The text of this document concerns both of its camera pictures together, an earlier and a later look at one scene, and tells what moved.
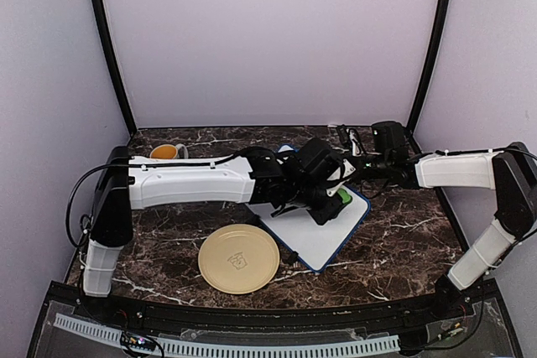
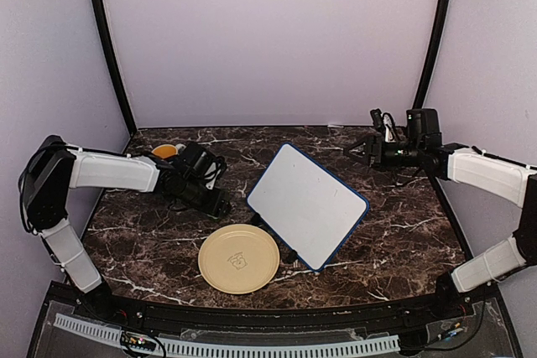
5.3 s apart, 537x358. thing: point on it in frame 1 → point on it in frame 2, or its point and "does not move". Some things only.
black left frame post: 99,12 does not move
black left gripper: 322,214 → 215,206
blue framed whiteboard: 317,246 does not move
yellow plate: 238,259 does not move
